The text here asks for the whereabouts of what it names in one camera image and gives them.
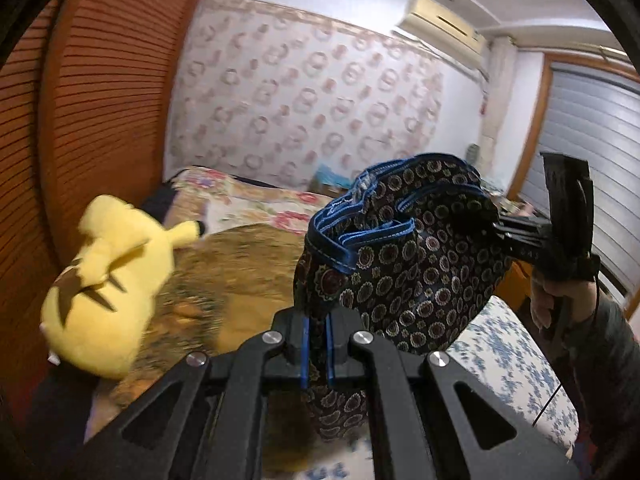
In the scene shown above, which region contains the navy patterned silk garment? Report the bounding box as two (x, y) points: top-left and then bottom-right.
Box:
(293, 153), (511, 441)

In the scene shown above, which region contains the person's right forearm sleeve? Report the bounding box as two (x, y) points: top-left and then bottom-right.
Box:
(564, 297), (639, 479)

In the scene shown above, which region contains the person's right hand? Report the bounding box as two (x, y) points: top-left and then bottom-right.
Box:
(530, 268), (599, 330)

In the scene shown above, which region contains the wooden sideboard cabinet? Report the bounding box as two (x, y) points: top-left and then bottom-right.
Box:
(494, 260), (533, 312)

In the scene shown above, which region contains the clutter pile on cabinet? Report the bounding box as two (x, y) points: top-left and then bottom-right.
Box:
(480, 178), (535, 217)

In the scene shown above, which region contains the gold embroidered pillow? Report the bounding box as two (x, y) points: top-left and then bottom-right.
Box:
(84, 224), (314, 476)

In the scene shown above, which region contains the blue floral white blanket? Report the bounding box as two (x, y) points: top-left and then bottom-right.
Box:
(294, 296), (578, 479)

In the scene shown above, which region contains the grey window roller shutter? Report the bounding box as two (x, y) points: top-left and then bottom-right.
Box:
(520, 62), (639, 294)

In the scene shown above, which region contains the pink floral bedspread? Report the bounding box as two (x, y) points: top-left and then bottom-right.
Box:
(164, 166), (330, 235)

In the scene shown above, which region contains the blue item behind bed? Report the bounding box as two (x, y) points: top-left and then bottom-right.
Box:
(309, 165), (352, 196)

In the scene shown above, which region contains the yellow Pikachu plush toy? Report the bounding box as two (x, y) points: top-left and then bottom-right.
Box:
(40, 195), (206, 379)

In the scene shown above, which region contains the cream tied curtain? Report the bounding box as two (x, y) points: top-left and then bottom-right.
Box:
(478, 36), (518, 177)

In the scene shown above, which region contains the circle patterned sheer curtain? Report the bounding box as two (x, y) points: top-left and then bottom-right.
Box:
(167, 0), (490, 194)

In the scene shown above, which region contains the white wall air conditioner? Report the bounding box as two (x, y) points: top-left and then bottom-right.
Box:
(397, 0), (486, 70)

